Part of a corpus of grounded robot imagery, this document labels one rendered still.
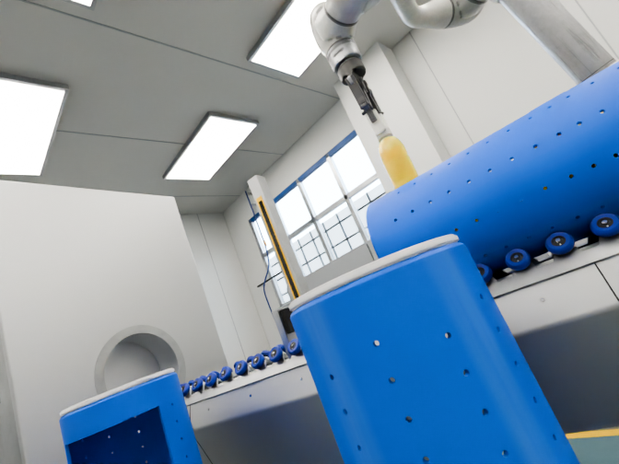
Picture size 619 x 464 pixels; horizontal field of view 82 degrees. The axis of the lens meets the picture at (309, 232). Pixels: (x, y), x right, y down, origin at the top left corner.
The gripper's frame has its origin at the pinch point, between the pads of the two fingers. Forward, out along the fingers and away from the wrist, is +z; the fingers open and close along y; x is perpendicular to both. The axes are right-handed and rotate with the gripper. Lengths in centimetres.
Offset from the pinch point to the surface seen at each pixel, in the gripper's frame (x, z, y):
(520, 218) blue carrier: 18.3, 38.9, 13.2
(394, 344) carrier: 2, 48, 53
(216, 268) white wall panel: -397, -102, -310
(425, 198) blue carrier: 4.4, 26.6, 13.2
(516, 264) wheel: 13.6, 46.5, 12.2
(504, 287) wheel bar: 10, 50, 12
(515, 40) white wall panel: 78, -115, -269
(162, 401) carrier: -70, 45, 37
